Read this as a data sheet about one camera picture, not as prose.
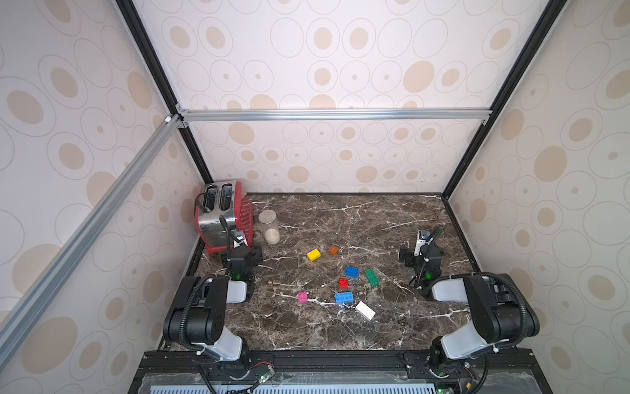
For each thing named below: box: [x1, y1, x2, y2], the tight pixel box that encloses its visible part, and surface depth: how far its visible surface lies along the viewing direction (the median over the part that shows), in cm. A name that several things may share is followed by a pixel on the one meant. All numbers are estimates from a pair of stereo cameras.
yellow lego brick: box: [305, 248, 321, 262], surface depth 99 cm
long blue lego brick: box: [334, 291, 355, 304], surface depth 88 cm
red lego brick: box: [337, 278, 349, 290], surface depth 91 cm
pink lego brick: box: [297, 292, 308, 304], surface depth 88 cm
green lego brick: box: [364, 268, 381, 288], surface depth 93 cm
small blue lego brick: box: [345, 265, 361, 279], surface depth 94 cm
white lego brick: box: [355, 300, 377, 321], surface depth 85 cm
